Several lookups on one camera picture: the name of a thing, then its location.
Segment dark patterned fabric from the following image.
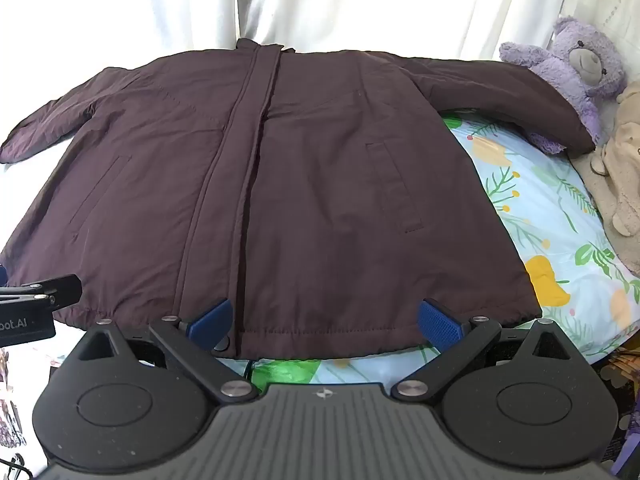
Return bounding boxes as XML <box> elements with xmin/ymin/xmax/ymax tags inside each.
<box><xmin>597</xmin><ymin>332</ymin><xmax>640</xmax><ymax>476</ymax></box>

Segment beige plush toy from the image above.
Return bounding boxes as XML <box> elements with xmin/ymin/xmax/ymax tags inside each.
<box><xmin>570</xmin><ymin>80</ymin><xmax>640</xmax><ymax>276</ymax></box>

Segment purple teddy bear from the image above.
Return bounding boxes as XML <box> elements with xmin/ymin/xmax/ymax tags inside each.
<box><xmin>499</xmin><ymin>16</ymin><xmax>628</xmax><ymax>156</ymax></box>

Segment dark purple jacket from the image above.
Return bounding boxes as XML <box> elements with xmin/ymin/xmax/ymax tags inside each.
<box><xmin>0</xmin><ymin>37</ymin><xmax>597</xmax><ymax>361</ymax></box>

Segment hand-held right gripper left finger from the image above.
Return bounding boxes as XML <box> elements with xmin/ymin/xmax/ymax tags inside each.
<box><xmin>66</xmin><ymin>298</ymin><xmax>259</xmax><ymax>407</ymax></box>

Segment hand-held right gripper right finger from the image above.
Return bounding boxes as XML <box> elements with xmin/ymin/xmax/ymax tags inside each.
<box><xmin>391</xmin><ymin>298</ymin><xmax>587</xmax><ymax>405</ymax></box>

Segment floral bed sheet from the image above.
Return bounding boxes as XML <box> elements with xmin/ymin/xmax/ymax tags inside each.
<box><xmin>220</xmin><ymin>109</ymin><xmax>640</xmax><ymax>387</ymax></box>

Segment printed pictures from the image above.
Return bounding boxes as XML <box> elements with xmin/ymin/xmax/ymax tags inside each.
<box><xmin>0</xmin><ymin>347</ymin><xmax>28</xmax><ymax>448</ymax></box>

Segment white curtain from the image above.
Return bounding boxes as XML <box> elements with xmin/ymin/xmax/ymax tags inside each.
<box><xmin>0</xmin><ymin>0</ymin><xmax>640</xmax><ymax>126</ymax></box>

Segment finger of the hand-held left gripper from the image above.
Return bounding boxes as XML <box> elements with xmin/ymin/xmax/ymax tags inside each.
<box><xmin>0</xmin><ymin>266</ymin><xmax>83</xmax><ymax>312</ymax></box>

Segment black cable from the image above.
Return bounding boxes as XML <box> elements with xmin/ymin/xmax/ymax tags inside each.
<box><xmin>0</xmin><ymin>452</ymin><xmax>33</xmax><ymax>480</ymax></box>

